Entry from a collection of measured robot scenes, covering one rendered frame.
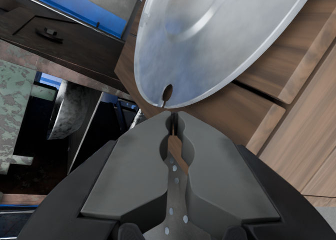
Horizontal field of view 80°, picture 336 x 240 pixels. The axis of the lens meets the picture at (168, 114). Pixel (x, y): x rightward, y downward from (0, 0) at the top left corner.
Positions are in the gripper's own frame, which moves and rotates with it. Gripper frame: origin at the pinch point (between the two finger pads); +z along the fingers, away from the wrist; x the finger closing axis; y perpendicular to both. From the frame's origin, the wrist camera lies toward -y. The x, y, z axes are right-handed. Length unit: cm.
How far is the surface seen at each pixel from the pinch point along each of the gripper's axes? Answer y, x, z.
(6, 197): 50, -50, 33
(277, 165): 5.4, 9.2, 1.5
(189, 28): -4.3, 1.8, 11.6
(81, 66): 8.2, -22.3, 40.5
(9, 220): 160, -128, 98
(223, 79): -1.5, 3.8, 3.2
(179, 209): 54, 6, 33
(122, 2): -8, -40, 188
